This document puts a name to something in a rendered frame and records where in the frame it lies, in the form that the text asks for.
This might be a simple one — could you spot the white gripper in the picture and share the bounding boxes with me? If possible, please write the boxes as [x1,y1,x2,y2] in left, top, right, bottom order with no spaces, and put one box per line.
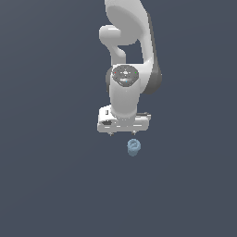
[96,105,152,137]

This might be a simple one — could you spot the small light blue cylinder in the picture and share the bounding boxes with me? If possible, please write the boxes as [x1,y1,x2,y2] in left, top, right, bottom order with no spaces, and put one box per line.
[127,138,142,157]

